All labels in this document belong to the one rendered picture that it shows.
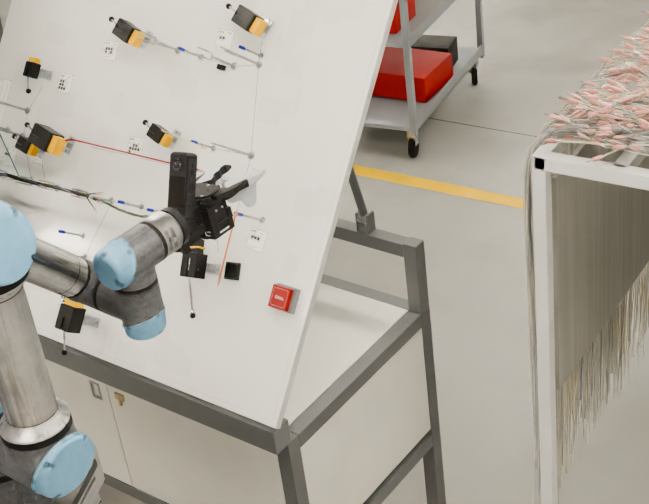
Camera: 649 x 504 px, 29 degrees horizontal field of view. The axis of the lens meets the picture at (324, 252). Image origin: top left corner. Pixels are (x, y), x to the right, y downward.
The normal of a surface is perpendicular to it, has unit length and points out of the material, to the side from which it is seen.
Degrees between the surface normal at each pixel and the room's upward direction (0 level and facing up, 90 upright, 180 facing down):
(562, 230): 90
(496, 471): 0
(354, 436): 90
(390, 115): 0
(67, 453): 97
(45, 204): 52
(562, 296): 90
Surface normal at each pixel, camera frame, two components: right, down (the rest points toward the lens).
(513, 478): -0.11, -0.84
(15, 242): 0.76, 0.14
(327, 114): -0.53, -0.12
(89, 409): -0.58, 0.49
